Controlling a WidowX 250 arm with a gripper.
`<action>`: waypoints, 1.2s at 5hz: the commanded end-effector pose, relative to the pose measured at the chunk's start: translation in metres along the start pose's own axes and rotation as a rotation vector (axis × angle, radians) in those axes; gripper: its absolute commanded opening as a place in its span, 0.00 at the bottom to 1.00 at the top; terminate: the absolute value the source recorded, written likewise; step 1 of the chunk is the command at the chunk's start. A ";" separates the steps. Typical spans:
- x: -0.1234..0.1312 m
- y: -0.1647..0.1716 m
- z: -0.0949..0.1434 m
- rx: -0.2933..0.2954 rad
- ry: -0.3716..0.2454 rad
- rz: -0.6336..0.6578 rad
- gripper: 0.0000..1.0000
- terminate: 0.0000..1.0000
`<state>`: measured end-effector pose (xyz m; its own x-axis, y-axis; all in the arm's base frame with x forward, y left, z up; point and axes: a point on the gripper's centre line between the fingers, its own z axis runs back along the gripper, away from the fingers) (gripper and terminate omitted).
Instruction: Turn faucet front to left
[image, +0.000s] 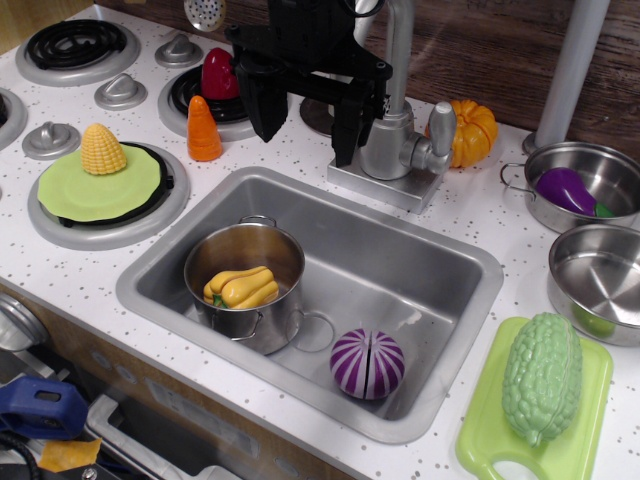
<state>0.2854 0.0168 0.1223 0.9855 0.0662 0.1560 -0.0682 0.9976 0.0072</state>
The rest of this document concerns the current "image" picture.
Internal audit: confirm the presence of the yellow tape piece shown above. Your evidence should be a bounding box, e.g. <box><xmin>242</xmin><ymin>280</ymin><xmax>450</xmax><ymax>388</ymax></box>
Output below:
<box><xmin>38</xmin><ymin>438</ymin><xmax>102</xmax><ymax>473</ymax></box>

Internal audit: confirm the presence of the middle stove burner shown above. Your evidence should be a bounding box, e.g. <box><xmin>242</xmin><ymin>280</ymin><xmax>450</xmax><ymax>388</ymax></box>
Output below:
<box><xmin>158</xmin><ymin>66</ymin><xmax>255</xmax><ymax>142</ymax></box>

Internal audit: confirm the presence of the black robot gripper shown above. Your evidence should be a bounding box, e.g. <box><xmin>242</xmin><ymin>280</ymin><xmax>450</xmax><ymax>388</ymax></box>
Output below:
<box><xmin>225</xmin><ymin>1</ymin><xmax>392</xmax><ymax>168</ymax></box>

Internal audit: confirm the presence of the empty steel bowl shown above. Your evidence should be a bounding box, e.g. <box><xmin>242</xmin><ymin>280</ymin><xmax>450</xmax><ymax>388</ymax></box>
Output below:
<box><xmin>547</xmin><ymin>224</ymin><xmax>639</xmax><ymax>347</ymax></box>

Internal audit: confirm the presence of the back left stove burner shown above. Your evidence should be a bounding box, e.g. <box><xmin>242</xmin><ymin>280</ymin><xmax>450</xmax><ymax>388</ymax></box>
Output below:
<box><xmin>15</xmin><ymin>19</ymin><xmax>141</xmax><ymax>87</ymax></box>

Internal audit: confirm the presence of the purple toy eggplant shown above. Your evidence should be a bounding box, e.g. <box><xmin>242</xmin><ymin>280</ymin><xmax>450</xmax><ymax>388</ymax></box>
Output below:
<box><xmin>536</xmin><ymin>167</ymin><xmax>614</xmax><ymax>218</ymax></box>

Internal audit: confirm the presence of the silver stove knob front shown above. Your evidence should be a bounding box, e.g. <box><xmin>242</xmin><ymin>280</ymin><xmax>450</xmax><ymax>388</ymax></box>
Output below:
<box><xmin>22</xmin><ymin>121</ymin><xmax>81</xmax><ymax>160</ymax></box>

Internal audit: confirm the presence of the yellow toy corn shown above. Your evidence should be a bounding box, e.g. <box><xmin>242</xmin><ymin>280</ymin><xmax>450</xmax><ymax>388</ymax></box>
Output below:
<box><xmin>80</xmin><ymin>123</ymin><xmax>127</xmax><ymax>176</ymax></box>

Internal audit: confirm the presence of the blue clamp handle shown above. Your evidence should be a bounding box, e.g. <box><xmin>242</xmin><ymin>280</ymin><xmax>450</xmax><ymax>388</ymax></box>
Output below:
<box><xmin>1</xmin><ymin>376</ymin><xmax>89</xmax><ymax>440</ymax></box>

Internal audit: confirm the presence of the silver perforated ladle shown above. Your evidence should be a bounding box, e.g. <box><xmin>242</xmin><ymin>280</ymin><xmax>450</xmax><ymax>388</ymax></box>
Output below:
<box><xmin>183</xmin><ymin>0</ymin><xmax>227</xmax><ymax>33</ymax></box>

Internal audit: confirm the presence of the silver toy faucet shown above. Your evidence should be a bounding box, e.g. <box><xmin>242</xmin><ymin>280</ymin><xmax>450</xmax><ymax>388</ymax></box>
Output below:
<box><xmin>327</xmin><ymin>1</ymin><xmax>457</xmax><ymax>214</ymax></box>

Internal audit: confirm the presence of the far left burner edge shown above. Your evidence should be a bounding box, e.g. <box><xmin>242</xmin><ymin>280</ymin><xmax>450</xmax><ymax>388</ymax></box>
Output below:
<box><xmin>1</xmin><ymin>88</ymin><xmax>28</xmax><ymax>149</ymax></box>

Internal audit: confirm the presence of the orange toy pumpkin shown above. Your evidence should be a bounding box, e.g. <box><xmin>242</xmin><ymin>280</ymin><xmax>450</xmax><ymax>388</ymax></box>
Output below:
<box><xmin>448</xmin><ymin>99</ymin><xmax>499</xmax><ymax>169</ymax></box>

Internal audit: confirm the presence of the silver stove knob back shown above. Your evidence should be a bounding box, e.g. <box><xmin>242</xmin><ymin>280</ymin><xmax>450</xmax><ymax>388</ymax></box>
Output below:
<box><xmin>155</xmin><ymin>34</ymin><xmax>204</xmax><ymax>68</ymax></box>

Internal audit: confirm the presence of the orange toy carrot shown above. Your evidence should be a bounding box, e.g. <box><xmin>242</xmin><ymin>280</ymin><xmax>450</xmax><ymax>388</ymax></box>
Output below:
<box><xmin>187</xmin><ymin>95</ymin><xmax>223</xmax><ymax>162</ymax></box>

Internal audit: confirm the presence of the front left stove burner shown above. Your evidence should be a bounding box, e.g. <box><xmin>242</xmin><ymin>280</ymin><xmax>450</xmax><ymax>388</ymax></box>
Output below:
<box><xmin>28</xmin><ymin>142</ymin><xmax>190</xmax><ymax>251</ymax></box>

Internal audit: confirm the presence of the stove burner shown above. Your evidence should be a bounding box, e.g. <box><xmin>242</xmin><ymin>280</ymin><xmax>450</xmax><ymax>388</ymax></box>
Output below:
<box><xmin>28</xmin><ymin>142</ymin><xmax>190</xmax><ymax>251</ymax></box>
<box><xmin>158</xmin><ymin>66</ymin><xmax>255</xmax><ymax>142</ymax></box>
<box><xmin>15</xmin><ymin>19</ymin><xmax>141</xmax><ymax>87</ymax></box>

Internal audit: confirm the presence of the yellow toy bell pepper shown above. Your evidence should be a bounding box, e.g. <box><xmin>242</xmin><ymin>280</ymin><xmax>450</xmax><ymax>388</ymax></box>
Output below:
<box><xmin>202</xmin><ymin>266</ymin><xmax>279</xmax><ymax>309</ymax></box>

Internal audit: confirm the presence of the light green cutting board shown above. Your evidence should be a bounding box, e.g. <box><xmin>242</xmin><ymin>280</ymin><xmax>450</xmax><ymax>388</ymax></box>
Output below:
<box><xmin>456</xmin><ymin>317</ymin><xmax>613</xmax><ymax>479</ymax></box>

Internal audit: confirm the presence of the red toy pepper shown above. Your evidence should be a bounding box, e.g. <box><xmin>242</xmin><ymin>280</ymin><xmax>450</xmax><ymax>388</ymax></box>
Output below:
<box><xmin>200</xmin><ymin>47</ymin><xmax>240</xmax><ymax>101</ymax></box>

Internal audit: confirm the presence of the silver stove knob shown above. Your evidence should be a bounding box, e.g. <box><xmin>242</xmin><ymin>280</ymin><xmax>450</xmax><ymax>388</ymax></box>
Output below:
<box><xmin>155</xmin><ymin>34</ymin><xmax>204</xmax><ymax>68</ymax></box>
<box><xmin>22</xmin><ymin>121</ymin><xmax>81</xmax><ymax>160</ymax></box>
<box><xmin>94</xmin><ymin>73</ymin><xmax>147</xmax><ymax>111</ymax></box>

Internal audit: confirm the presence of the grey vertical pole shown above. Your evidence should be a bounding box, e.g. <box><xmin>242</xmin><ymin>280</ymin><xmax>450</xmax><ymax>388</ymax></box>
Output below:
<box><xmin>522</xmin><ymin>0</ymin><xmax>610</xmax><ymax>154</ymax></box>

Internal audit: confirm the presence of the light green round plate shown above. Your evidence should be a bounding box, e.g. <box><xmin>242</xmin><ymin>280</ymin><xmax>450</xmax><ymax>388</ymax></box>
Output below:
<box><xmin>37</xmin><ymin>145</ymin><xmax>163</xmax><ymax>222</ymax></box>

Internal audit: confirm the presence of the silver toy sink basin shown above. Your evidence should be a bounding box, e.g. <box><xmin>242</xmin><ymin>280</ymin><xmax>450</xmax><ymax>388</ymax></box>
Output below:
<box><xmin>116</xmin><ymin>167</ymin><xmax>503</xmax><ymax>444</ymax></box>

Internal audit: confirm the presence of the purple striped toy onion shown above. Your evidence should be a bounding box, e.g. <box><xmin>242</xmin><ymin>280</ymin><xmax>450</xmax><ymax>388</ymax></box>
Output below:
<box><xmin>330</xmin><ymin>328</ymin><xmax>405</xmax><ymax>400</ymax></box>

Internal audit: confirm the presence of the green toy bitter melon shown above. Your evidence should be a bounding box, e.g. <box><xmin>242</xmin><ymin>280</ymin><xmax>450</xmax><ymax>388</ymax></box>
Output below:
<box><xmin>502</xmin><ymin>313</ymin><xmax>583</xmax><ymax>448</ymax></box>

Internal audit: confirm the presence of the silver stove knob middle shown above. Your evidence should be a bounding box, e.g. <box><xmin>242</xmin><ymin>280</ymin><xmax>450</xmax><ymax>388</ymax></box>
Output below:
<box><xmin>94</xmin><ymin>73</ymin><xmax>147</xmax><ymax>111</ymax></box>

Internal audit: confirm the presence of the steel pot in sink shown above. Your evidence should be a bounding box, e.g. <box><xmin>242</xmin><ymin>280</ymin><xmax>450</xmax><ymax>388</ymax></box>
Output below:
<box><xmin>184</xmin><ymin>215</ymin><xmax>305</xmax><ymax>355</ymax></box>

